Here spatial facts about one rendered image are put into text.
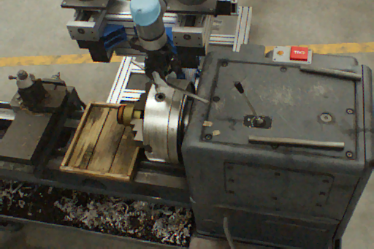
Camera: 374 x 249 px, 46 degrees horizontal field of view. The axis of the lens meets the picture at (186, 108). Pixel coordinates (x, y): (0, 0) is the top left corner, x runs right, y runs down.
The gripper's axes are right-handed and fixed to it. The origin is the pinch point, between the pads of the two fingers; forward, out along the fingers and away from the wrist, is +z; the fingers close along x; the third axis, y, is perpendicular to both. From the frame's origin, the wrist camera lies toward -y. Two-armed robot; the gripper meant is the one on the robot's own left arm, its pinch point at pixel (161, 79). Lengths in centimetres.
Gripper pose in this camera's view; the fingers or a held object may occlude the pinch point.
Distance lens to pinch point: 141.6
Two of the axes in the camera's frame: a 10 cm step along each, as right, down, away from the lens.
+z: 1.2, 5.3, 8.4
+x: 6.6, -6.8, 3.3
